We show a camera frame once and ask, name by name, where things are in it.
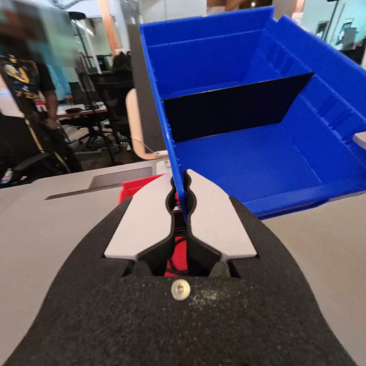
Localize black office chair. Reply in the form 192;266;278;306
86;70;135;152

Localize black divider of blue bin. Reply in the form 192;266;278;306
162;72;315;143

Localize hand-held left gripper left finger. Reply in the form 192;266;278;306
104;172;176;261

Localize red plastic bin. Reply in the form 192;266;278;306
118;174;189;277

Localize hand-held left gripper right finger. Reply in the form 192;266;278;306
183;169;258;261

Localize wood-framed dark board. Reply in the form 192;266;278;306
125;24;172;161

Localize blue plastic bin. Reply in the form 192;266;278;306
139;6;366;221

